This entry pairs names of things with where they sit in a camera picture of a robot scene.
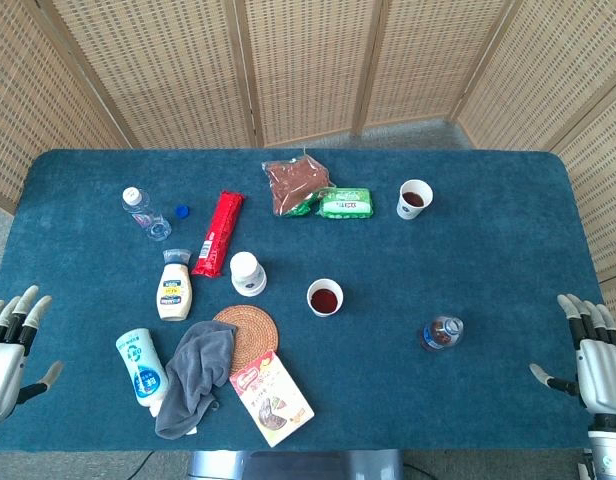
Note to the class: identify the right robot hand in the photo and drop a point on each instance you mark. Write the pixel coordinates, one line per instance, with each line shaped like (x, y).
(600, 370)

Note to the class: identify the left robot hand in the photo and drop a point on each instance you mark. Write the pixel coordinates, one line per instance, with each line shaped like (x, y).
(3, 360)

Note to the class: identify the small water bottle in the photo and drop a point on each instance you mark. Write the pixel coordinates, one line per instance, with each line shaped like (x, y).
(440, 335)

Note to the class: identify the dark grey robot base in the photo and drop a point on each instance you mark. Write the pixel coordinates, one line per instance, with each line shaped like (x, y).
(298, 466)

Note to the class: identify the paper cup blue flower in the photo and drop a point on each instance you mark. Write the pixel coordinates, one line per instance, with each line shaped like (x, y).
(414, 200)

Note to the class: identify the paper cup green print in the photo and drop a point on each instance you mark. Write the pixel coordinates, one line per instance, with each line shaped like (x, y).
(325, 300)

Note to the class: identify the white bottle light blue label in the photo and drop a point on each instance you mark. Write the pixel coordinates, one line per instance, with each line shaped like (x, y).
(140, 370)

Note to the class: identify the blue table cloth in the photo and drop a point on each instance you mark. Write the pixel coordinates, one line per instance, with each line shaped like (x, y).
(463, 260)

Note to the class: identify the cream mayonnaise squeeze bottle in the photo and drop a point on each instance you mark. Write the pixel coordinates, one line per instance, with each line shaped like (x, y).
(174, 290)

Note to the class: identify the grey towel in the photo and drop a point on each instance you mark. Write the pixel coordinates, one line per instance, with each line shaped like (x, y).
(193, 380)

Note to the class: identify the clear water bottle white cap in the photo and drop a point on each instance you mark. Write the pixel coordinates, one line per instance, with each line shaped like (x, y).
(143, 212)

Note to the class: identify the blue bottle cap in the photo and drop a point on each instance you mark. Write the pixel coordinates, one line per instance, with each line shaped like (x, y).
(182, 212)

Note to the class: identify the red biscuit packet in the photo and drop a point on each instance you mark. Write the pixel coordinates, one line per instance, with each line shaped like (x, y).
(218, 235)

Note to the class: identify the round rattan coaster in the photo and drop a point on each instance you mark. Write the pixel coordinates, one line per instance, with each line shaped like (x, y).
(255, 335)

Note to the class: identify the stack of inverted paper cups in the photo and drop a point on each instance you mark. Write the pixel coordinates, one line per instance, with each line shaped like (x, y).
(247, 274)

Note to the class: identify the red white biscuit box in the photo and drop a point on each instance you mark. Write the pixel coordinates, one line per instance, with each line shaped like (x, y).
(270, 400)

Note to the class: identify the green snack packet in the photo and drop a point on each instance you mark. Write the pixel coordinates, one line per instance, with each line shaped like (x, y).
(347, 204)

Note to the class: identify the wicker folding screen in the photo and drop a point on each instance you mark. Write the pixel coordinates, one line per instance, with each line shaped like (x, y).
(163, 65)

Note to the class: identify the clear bag of brown beans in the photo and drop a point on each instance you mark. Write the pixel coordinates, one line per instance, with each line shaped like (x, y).
(295, 182)

